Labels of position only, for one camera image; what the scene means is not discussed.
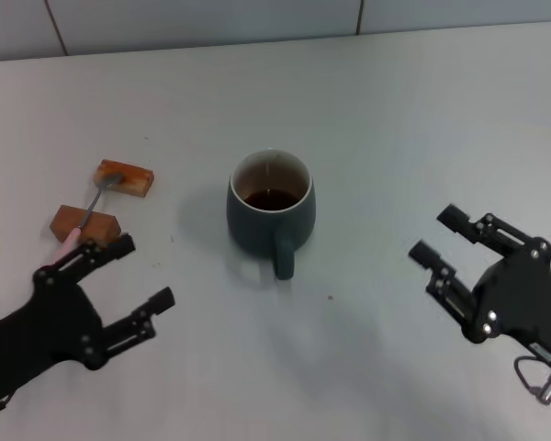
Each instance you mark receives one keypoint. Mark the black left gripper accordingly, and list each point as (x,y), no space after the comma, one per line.
(41,321)

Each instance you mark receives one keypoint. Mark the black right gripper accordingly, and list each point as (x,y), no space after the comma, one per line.
(528,298)

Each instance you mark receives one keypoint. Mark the grey ceramic cup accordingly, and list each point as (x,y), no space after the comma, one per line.
(252,229)

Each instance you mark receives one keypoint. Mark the brown wooden block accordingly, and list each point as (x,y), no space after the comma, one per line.
(98,227)

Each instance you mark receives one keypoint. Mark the light grooved wooden block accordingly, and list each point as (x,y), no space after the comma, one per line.
(133,181)

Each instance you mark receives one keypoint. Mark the dark coffee liquid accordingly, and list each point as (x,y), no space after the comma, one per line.
(271,200)

